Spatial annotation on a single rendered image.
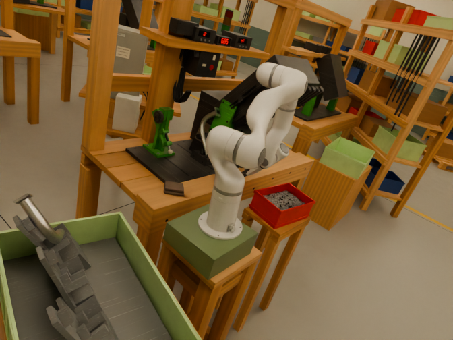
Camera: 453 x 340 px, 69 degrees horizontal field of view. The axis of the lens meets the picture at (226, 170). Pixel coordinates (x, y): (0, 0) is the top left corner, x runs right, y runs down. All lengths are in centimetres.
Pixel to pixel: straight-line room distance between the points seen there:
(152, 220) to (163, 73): 88
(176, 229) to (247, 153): 43
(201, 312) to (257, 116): 82
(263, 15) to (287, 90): 1112
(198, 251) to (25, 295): 57
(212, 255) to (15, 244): 66
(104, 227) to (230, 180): 52
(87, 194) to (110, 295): 99
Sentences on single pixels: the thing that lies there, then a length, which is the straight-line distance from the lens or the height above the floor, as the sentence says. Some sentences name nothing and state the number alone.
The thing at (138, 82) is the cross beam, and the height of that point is 124.
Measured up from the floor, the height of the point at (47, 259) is 113.
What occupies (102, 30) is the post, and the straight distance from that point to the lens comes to 176.
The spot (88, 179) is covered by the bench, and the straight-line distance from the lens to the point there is 205.
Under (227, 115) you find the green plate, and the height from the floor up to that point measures 120.
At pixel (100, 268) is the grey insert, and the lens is 131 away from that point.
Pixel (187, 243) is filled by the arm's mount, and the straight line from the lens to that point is 134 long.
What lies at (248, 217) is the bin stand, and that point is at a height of 76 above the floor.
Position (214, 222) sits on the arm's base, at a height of 100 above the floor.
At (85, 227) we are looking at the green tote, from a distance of 135.
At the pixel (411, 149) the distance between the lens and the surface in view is 442.
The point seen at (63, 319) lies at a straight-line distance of 83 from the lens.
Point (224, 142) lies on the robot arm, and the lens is 121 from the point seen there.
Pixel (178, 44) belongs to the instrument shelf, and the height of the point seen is 152.
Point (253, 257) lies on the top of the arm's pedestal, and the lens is 150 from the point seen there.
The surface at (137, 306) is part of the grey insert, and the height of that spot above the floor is 85.
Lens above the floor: 178
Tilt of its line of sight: 26 degrees down
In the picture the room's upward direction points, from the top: 17 degrees clockwise
